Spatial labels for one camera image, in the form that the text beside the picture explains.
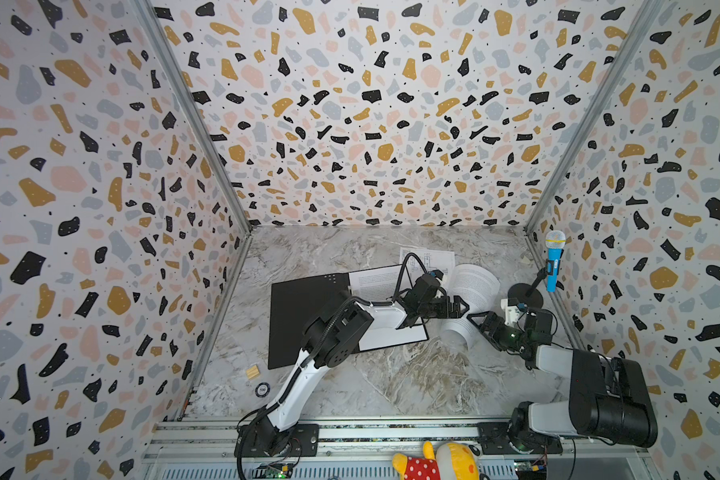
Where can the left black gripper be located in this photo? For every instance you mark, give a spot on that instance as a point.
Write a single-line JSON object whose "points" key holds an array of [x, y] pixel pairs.
{"points": [[442, 302]]}

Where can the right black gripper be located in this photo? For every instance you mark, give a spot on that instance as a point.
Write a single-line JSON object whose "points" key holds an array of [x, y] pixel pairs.
{"points": [[498, 327]]}

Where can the text paper sheet back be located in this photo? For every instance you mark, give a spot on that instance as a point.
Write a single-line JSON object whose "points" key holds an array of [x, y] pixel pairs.
{"points": [[478, 288]]}

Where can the text paper sheet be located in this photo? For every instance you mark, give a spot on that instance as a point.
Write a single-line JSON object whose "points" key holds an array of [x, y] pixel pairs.
{"points": [[478, 288], [377, 286]]}

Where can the paper sheet with diagram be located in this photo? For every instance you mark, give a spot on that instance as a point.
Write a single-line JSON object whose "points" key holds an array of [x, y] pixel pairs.
{"points": [[442, 260]]}

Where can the text paper sheet front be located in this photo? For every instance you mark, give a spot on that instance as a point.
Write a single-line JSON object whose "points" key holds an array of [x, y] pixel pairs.
{"points": [[377, 286]]}

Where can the orange black binder folder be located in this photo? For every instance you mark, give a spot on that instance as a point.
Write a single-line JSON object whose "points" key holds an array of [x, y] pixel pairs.
{"points": [[294, 304]]}

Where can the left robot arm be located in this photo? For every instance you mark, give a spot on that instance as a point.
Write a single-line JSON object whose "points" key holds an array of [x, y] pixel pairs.
{"points": [[328, 341]]}

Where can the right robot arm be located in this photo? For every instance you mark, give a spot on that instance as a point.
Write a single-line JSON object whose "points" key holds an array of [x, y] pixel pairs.
{"points": [[608, 398]]}

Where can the black microphone stand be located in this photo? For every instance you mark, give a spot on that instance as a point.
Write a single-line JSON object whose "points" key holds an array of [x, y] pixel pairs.
{"points": [[528, 294]]}

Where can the blue toy microphone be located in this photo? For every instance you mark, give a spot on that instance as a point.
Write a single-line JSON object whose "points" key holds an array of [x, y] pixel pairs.
{"points": [[555, 242]]}

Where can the yellow red plush toy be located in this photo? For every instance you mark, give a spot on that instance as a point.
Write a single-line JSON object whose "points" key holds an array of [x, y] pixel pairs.
{"points": [[449, 461]]}

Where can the small wooden block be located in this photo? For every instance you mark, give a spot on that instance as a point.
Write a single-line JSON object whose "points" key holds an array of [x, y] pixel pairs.
{"points": [[252, 373]]}

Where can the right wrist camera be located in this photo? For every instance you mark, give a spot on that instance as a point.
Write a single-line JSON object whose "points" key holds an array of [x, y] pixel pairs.
{"points": [[514, 310]]}

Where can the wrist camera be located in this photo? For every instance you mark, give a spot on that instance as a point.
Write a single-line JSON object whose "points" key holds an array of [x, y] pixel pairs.
{"points": [[514, 310], [433, 277]]}

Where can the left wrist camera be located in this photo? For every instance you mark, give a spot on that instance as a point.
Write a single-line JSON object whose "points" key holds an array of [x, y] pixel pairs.
{"points": [[433, 277]]}

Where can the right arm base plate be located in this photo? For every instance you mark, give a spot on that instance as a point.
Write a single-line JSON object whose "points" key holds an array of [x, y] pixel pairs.
{"points": [[496, 438]]}

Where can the aluminium mounting rail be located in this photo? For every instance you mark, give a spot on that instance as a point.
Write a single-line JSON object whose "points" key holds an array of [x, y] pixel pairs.
{"points": [[364, 448]]}

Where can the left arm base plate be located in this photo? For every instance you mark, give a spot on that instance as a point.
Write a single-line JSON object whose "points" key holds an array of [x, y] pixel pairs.
{"points": [[264, 440]]}

